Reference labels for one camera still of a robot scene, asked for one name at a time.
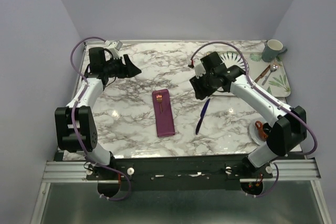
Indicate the aluminium frame rail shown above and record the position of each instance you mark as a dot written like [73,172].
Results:
[286,170]

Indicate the brown handled knife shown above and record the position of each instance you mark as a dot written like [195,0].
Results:
[262,74]

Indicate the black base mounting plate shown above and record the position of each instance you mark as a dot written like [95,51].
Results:
[180,173]

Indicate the purple handled knife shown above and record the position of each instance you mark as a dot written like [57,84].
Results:
[203,111]

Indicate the white saucer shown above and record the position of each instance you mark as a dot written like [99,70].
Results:
[254,135]

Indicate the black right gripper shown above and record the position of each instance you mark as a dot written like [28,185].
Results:
[200,93]

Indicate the silver spoon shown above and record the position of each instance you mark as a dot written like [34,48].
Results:
[272,69]

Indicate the purple satin napkin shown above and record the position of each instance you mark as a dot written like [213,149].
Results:
[164,121]

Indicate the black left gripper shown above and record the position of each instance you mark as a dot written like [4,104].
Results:
[130,70]

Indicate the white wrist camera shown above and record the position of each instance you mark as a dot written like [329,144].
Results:
[114,48]
[199,70]

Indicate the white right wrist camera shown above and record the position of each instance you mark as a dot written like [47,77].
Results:
[199,70]

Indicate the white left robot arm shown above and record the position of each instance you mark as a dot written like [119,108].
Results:
[75,126]

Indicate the rose gold fork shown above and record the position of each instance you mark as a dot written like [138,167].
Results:
[159,99]

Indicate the striped white blue plate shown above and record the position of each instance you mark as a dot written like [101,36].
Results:
[232,59]

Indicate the grey green mug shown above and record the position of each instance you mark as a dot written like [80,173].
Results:
[273,48]

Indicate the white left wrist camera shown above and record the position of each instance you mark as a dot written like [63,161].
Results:
[114,48]

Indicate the leaf pattern serving tray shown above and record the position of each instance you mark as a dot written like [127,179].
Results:
[277,84]

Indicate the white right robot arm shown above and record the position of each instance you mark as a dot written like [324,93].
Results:
[285,122]

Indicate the round table cable hole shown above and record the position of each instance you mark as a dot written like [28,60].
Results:
[263,129]

